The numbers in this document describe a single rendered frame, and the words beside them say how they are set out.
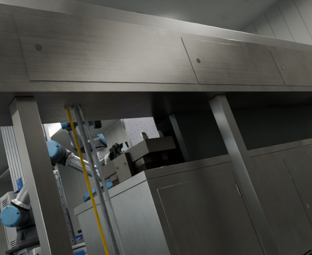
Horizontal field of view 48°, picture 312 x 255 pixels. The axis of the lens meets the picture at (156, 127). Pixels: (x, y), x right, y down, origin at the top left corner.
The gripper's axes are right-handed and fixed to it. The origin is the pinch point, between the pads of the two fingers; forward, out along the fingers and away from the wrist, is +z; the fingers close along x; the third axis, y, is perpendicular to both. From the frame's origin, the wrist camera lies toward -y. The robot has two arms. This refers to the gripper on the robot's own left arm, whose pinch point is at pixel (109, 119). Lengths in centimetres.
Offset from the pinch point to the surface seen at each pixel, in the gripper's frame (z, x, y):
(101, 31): 55, -47, 51
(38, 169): 82, -79, 13
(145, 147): 61, -24, 6
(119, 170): 49, -26, -9
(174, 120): 55, -3, 15
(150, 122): 41.0, -4.4, 10.0
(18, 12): 52, -75, 53
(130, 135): 26.6, -4.4, -1.1
